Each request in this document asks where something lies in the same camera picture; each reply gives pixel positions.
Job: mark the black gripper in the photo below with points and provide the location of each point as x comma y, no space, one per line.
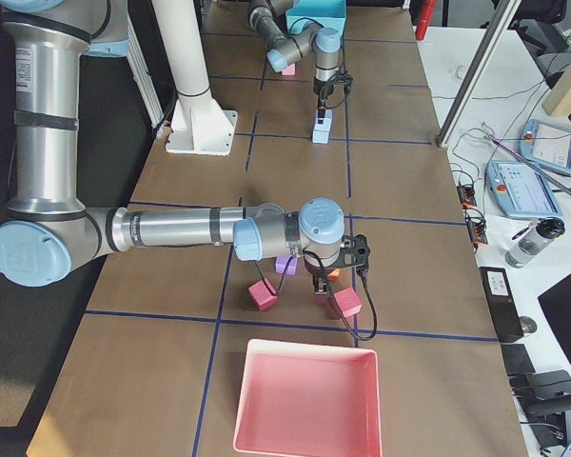
322,89
318,272

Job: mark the light blue foam block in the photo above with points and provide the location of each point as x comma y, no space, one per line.
321,134
323,120

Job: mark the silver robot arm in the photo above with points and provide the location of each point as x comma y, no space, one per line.
114,145
267,18

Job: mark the orange foam block right side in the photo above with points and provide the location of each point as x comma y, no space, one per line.
334,274

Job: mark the red foam block upper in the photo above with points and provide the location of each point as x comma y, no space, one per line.
347,302

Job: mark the red foam block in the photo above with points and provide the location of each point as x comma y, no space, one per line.
347,302
263,294

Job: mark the purple foam block right side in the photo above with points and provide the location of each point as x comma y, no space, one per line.
286,264

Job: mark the pink foam block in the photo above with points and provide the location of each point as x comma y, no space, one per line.
289,70

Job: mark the red foam block lower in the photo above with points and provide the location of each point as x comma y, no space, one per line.
263,294

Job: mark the light blue plastic tray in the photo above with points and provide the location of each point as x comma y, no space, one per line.
327,13

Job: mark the pink plastic tray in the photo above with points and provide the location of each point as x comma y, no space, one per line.
308,400

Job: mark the teach pendant near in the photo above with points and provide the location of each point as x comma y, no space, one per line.
520,192

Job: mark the teach pendant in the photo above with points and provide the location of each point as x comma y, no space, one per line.
520,192
547,145

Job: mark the clear water bottle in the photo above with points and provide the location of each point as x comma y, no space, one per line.
534,240

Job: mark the teach pendant far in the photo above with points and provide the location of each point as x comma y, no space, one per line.
547,145

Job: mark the white camera stand base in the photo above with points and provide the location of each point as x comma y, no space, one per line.
199,125

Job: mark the aluminium frame post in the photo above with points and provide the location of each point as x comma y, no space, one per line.
499,23

